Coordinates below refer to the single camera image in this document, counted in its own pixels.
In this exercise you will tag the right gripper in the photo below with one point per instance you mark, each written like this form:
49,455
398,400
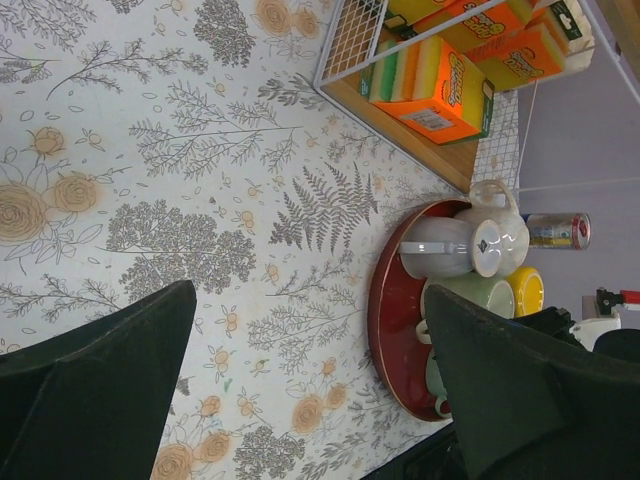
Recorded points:
527,400

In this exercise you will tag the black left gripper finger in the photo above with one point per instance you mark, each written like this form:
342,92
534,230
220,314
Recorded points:
92,403

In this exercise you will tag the light green mug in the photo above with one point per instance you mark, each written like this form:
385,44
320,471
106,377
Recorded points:
436,388

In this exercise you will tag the pale green tall mug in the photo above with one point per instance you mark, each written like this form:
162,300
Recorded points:
493,294

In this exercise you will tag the yellow mug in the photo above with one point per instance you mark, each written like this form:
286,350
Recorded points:
528,289

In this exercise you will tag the white speckled mug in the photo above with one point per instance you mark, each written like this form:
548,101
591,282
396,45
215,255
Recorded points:
493,200

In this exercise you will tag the white ribbed mug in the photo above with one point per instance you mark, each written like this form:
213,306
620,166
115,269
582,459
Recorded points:
444,247

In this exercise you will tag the red round tray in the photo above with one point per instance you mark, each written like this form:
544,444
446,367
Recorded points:
393,313

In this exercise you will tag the red white drink can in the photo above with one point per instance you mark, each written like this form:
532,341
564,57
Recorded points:
567,231

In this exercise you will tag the floral table mat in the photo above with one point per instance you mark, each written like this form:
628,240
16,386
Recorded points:
149,142

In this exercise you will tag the orange sponge box right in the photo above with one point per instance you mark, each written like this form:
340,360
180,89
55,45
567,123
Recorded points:
558,41

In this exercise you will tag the orange sponge box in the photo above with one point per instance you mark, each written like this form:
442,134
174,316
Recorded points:
475,31
558,41

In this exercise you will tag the orange sponge box middle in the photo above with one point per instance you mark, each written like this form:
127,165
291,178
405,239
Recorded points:
475,31

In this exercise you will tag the orange yellow sponge pack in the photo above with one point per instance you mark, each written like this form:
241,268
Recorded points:
401,15

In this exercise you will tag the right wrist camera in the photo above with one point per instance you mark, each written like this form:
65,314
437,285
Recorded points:
600,314

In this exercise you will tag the white wire wooden shelf rack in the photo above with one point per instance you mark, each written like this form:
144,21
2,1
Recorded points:
358,37

